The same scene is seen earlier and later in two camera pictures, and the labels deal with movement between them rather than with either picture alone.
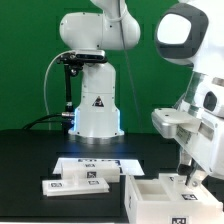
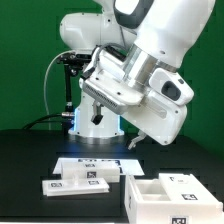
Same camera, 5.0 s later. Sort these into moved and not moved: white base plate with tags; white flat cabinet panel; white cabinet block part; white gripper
Moved: white gripper
Not moved: white base plate with tags; white flat cabinet panel; white cabinet block part
